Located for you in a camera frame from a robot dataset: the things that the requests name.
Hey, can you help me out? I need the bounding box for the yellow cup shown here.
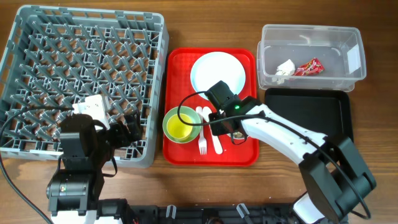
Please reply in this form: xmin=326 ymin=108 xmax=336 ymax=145
xmin=166 ymin=114 xmax=193 ymax=141

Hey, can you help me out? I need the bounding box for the red snack wrapper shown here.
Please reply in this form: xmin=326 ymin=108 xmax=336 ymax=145
xmin=293 ymin=58 xmax=325 ymax=77

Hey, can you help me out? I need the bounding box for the small light blue bowl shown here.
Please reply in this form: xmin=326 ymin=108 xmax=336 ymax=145
xmin=228 ymin=131 xmax=247 ymax=140

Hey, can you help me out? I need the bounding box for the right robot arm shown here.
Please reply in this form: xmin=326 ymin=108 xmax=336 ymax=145
xmin=205 ymin=81 xmax=376 ymax=223

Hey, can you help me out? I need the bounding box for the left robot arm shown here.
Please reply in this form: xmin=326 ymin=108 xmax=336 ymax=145
xmin=46 ymin=111 xmax=142 ymax=223

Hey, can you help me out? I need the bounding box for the grey dishwasher rack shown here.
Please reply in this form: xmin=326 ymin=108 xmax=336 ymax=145
xmin=1 ymin=5 xmax=169 ymax=168

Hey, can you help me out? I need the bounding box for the white plastic spoon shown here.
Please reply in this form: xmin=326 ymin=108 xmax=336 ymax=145
xmin=202 ymin=106 xmax=223 ymax=154

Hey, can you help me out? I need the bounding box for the white plastic fork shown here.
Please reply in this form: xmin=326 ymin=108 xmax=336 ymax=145
xmin=195 ymin=106 xmax=207 ymax=156

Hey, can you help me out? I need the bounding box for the green bowl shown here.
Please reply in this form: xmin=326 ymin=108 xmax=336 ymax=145
xmin=162 ymin=106 xmax=201 ymax=144

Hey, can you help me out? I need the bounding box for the large light blue plate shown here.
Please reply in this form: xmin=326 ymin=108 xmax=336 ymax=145
xmin=190 ymin=52 xmax=246 ymax=95

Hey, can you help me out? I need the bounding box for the red plastic tray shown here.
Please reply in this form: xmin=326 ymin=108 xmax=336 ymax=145
xmin=162 ymin=47 xmax=259 ymax=166

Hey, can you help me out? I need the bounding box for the crumpled white tissue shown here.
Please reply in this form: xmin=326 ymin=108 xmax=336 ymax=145
xmin=272 ymin=59 xmax=295 ymax=85

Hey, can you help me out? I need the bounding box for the clear plastic bin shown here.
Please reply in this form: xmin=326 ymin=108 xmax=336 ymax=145
xmin=257 ymin=24 xmax=367 ymax=91

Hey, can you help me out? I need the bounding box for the black tray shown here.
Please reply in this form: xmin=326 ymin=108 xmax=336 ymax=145
xmin=264 ymin=88 xmax=354 ymax=139

